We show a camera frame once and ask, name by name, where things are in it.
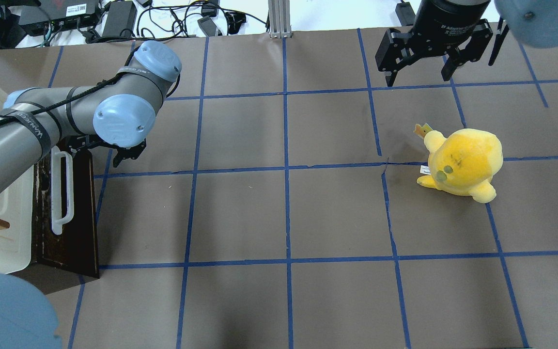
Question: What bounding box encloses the white drawer handle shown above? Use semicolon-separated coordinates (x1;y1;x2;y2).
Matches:
50;146;75;236

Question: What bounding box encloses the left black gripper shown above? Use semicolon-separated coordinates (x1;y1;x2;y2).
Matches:
56;135;147;168

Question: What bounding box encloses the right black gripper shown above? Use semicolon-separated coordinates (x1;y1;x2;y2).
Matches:
375;0;493;87

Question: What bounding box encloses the dark brown wooden drawer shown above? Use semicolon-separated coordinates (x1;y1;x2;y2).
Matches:
31;142;99;279

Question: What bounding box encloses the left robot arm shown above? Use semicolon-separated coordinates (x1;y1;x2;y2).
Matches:
0;41;182;193

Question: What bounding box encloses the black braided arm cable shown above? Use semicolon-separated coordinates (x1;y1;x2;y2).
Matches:
0;48;137;141

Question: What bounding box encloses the aluminium frame post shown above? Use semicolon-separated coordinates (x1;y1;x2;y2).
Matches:
268;0;293;38

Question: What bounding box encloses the black power adapter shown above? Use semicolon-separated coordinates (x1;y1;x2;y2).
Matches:
102;0;137;38

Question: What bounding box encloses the yellow plush dinosaur toy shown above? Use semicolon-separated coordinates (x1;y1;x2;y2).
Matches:
414;124;504;204

